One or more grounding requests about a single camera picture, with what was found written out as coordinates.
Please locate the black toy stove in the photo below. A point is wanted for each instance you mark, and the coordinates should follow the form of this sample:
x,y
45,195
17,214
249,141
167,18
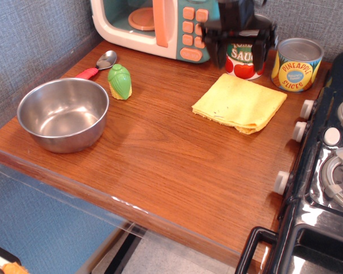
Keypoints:
x,y
309,238

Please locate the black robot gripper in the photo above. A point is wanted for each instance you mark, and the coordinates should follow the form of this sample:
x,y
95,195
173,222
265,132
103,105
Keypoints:
x,y
238,22

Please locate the red handled metal spoon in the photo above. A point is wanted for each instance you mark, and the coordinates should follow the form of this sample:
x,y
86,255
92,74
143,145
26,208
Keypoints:
x,y
106,61

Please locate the stainless steel bowl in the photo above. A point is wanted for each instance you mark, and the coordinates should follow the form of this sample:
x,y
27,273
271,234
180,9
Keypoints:
x,y
65,115

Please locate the green toy corn cob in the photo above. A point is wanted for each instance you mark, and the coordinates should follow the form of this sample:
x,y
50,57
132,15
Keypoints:
x,y
119,80

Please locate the white stove knob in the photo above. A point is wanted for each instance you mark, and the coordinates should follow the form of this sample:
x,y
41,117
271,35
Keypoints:
x,y
299,130
281,182
306,109

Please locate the toy microwave oven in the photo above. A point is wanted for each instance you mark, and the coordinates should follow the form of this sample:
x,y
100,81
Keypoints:
x,y
177,32

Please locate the white stove knob lower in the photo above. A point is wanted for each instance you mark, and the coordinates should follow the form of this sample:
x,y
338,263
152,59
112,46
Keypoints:
x,y
281,182

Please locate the white stove knob middle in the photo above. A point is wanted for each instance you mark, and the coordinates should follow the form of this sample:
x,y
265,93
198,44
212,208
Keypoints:
x,y
299,130

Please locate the pineapple slices can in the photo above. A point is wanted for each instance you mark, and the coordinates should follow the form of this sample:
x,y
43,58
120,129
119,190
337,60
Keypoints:
x,y
296,64

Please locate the orange plate in microwave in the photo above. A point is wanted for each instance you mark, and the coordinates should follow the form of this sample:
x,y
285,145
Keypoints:
x,y
142,19

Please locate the orange object at corner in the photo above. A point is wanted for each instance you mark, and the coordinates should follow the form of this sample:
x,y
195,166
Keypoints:
x,y
14,268

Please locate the white stove knob upper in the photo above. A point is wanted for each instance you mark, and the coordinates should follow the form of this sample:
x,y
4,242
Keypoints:
x,y
306,109

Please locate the tomato sauce can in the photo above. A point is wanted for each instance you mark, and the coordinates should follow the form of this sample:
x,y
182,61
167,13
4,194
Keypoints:
x,y
239,56

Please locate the yellow cloth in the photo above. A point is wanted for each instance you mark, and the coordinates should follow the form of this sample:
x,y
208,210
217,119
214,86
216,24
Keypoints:
x,y
239,103

